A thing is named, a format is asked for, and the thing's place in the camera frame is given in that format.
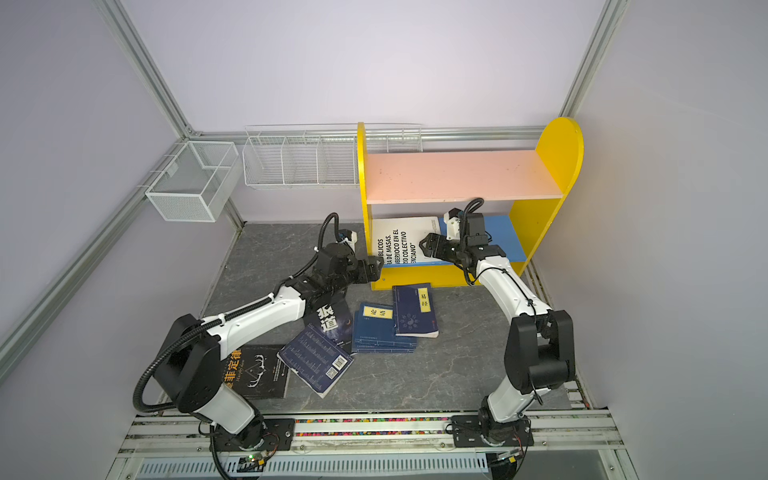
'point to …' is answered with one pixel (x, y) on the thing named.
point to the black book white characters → (332, 318)
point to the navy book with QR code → (315, 359)
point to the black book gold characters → (256, 372)
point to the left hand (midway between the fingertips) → (373, 264)
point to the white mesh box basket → (197, 181)
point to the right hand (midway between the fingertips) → (431, 247)
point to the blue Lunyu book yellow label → (374, 331)
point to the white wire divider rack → (317, 155)
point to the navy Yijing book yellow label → (413, 311)
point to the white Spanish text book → (397, 239)
